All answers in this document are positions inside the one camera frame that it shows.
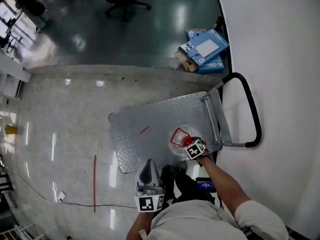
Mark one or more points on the brown cardboard flap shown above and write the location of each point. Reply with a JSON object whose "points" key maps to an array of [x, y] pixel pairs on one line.
{"points": [[186, 62]]}

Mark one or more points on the person's left forearm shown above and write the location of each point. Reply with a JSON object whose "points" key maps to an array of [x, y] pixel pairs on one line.
{"points": [[140, 224]]}

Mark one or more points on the blue-screen waist device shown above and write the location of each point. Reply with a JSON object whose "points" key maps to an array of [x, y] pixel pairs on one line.
{"points": [[205, 184]]}

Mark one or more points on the white metal rack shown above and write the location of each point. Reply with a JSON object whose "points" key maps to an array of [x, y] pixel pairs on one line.
{"points": [[15, 232]]}

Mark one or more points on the grey platform trolley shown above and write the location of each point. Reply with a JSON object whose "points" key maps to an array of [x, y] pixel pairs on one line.
{"points": [[150, 114]]}

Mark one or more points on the white power adapter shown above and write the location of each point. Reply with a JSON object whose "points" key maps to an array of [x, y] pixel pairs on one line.
{"points": [[61, 196]]}

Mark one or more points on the clear plastic bag red print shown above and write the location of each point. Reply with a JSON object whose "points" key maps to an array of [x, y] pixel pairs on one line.
{"points": [[178, 137]]}

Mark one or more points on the person's white shirt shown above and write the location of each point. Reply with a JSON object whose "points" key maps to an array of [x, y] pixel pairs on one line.
{"points": [[200, 221]]}

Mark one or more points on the red floor tape strip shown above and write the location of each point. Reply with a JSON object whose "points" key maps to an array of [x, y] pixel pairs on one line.
{"points": [[94, 184]]}

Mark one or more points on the white office desk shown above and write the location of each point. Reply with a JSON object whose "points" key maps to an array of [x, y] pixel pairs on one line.
{"points": [[10, 16]]}

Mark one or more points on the flat blue cardboard box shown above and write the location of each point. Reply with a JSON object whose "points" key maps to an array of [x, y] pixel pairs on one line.
{"points": [[212, 65]]}

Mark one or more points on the yellow floor object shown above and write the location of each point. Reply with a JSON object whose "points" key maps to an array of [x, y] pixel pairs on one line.
{"points": [[10, 129]]}

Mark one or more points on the clear plastic wrap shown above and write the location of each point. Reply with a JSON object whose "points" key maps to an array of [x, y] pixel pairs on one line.
{"points": [[173, 63]]}

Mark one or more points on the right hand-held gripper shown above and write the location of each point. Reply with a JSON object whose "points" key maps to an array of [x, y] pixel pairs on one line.
{"points": [[195, 150]]}

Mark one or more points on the person's black trousers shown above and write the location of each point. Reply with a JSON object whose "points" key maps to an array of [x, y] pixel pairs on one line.
{"points": [[185, 186]]}

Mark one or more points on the small blue cardboard box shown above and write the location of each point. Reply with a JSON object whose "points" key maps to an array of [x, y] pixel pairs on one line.
{"points": [[195, 33]]}

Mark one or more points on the person's right forearm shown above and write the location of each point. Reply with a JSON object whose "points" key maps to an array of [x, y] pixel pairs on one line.
{"points": [[220, 184]]}

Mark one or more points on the large blue cardboard box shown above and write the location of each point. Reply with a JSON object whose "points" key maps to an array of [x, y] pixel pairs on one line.
{"points": [[207, 46]]}

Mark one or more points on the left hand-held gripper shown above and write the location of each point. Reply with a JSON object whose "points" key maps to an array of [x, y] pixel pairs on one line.
{"points": [[148, 204]]}

